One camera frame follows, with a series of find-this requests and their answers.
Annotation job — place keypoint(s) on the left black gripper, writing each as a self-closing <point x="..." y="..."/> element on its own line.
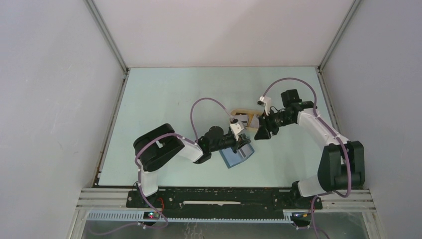
<point x="242" y="141"/>

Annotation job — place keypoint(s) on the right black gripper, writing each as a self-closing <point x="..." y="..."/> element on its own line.
<point x="265" y="123"/>

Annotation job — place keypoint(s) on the white striped credit card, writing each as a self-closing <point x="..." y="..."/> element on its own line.
<point x="246" y="152"/>

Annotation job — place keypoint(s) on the blue leather card holder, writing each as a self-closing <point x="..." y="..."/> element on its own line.
<point x="230" y="159"/>

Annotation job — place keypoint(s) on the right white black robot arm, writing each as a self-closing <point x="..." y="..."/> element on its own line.
<point x="341" y="165"/>

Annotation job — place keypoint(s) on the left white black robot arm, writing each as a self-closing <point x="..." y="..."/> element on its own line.
<point x="157" y="147"/>

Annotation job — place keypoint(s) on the grey striped card in tray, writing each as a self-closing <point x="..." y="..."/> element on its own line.
<point x="242" y="118"/>

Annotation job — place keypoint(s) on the oval wooden tray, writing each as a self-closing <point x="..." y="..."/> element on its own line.
<point x="253" y="123"/>

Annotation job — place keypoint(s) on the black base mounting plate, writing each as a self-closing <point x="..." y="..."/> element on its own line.
<point x="241" y="202"/>

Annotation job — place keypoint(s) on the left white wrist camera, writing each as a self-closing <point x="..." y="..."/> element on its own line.
<point x="237" y="128"/>

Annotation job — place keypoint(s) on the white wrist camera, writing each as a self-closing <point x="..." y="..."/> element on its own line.
<point x="237" y="128"/>
<point x="265" y="102"/>

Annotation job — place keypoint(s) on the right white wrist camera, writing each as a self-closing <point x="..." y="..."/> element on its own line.
<point x="265" y="102"/>

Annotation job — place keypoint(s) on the white cable duct strip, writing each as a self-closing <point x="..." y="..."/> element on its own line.
<point x="141" y="216"/>

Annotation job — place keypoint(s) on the aluminium frame rail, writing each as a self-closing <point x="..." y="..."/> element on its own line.
<point x="115" y="199"/>

